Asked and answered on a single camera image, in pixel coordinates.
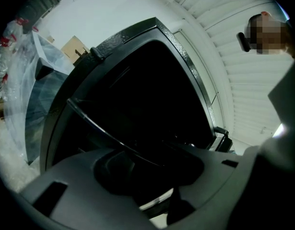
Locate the small cardboard sheet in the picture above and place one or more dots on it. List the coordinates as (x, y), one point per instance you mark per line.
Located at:
(50, 39)

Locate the black cabinet with glass door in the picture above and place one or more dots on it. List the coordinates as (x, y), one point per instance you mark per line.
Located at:
(142, 85)

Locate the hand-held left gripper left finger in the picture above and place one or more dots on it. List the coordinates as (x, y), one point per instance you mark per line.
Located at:
(85, 195)

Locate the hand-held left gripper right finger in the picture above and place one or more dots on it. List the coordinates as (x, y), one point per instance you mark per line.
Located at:
(216, 174)

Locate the large cardboard sheet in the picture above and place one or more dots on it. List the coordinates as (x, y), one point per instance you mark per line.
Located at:
(74, 49)

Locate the person's head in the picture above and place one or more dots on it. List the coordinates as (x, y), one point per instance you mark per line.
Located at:
(269, 35)

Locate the clear plastic bag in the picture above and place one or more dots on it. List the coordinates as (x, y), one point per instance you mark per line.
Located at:
(37, 99)

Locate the black equipment case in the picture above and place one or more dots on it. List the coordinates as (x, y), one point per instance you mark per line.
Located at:
(39, 6)

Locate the black head camera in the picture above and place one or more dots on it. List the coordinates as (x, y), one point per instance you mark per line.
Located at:
(243, 42)

